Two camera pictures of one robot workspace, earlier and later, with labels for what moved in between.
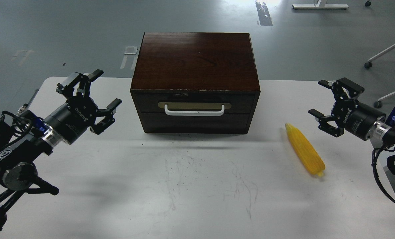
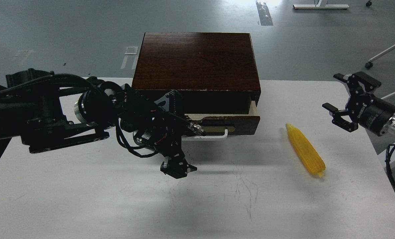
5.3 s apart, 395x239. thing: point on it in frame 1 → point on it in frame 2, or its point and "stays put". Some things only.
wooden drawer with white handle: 196,103 → 217,127
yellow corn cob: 309,154 stays put
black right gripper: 356,118 → 371,113
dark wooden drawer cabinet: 195,82 stays put
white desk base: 320,4 stays put
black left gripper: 71,120 → 159,125
